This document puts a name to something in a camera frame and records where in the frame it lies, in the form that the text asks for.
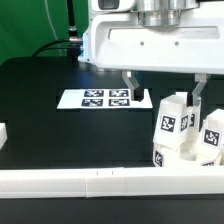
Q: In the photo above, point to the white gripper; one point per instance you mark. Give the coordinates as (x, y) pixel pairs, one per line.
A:
(183, 36)

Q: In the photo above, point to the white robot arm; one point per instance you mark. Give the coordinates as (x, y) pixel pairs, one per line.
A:
(180, 36)

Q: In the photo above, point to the white front fence bar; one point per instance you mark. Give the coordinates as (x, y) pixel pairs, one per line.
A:
(110, 182)

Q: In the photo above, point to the white fence bar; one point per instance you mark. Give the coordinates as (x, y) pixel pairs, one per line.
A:
(110, 182)
(3, 134)

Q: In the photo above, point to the white marker sheet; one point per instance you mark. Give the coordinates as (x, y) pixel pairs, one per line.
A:
(102, 99)

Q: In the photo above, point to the white left fence bar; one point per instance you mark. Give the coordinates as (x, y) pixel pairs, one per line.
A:
(3, 134)

